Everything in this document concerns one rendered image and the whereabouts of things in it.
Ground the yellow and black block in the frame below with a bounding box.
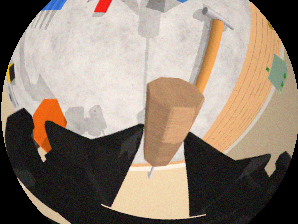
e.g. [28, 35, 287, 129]
[7, 63, 16, 83]

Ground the blue flat strip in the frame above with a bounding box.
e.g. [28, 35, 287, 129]
[41, 0, 67, 11]

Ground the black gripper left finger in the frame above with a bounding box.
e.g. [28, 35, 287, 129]
[44, 120, 145, 208]

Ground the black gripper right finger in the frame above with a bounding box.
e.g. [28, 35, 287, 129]
[184, 131, 271, 217]

